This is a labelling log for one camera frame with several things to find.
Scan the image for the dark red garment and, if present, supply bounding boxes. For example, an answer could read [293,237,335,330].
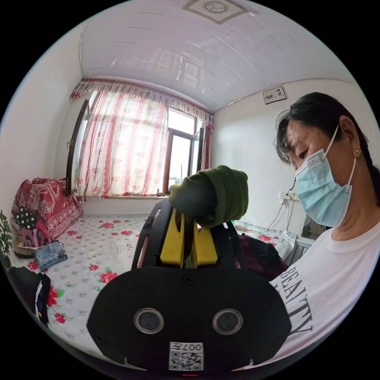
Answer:
[237,232,288,281]

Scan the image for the basket with dotted bag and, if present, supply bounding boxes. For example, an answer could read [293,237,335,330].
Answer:
[10,205,46,258]

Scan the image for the green plant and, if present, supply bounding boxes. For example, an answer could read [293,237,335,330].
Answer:
[0,209,14,271]

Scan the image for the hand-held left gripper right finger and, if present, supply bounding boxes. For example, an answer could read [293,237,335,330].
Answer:
[192,222,219,266]

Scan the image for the folded blue jeans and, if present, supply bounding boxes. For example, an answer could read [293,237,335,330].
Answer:
[33,241,68,272]

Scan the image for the pink striped sheer curtain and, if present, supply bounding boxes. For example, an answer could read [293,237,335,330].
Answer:
[69,77,215,200]

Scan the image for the square ceiling lamp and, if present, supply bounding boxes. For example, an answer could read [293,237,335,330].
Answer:
[182,0,249,25]

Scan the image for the red patterned rolled blanket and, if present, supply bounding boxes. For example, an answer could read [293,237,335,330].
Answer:
[11,177,84,241]

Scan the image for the person's body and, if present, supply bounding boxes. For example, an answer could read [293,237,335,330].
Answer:
[268,92,380,370]

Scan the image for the white fan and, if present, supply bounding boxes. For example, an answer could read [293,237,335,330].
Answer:
[274,109,293,135]

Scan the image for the bed with floral sheet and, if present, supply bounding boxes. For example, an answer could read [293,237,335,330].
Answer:
[5,213,298,358]

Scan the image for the pile of clothes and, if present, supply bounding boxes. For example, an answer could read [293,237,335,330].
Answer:
[8,266,51,328]

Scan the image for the small framed wall picture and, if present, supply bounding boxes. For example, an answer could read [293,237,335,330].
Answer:
[262,86,287,105]

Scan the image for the window with brown frame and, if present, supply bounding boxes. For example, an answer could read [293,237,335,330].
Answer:
[162,108,209,196]

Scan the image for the olive green garment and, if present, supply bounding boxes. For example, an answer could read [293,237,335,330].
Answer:
[168,165,249,230]

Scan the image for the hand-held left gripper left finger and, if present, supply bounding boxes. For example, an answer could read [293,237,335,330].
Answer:
[160,209,186,265]

